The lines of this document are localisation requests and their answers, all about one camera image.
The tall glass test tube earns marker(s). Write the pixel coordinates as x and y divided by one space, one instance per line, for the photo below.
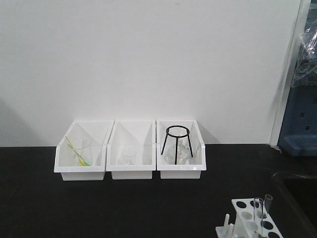
258 217

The black metal tripod stand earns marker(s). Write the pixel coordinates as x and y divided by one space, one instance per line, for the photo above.
177 131

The black lab sink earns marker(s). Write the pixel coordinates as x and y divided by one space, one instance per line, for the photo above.
300 191

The blue-grey pegboard drying rack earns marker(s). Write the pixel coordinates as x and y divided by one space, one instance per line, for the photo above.
298 135

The small glass beaker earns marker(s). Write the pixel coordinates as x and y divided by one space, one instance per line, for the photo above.
127 157

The glass beaker in left bin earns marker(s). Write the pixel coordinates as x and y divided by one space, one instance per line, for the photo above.
84 148

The white test tube rack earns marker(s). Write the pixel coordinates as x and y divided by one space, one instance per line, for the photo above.
244 224

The white plastic bin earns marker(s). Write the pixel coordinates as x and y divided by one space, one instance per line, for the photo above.
194 166
137 134
99 131

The clear plastic bag of pegs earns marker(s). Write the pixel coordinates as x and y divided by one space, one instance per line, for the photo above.
305 73

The glass flask under tripod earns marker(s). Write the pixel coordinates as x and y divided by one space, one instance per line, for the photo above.
177 153

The middle white plastic bin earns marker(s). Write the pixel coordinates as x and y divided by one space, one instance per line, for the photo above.
137 134

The right white plastic bin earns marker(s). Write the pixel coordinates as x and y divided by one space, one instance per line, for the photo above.
194 166

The left white plastic bin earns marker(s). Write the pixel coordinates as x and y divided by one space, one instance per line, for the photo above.
99 131

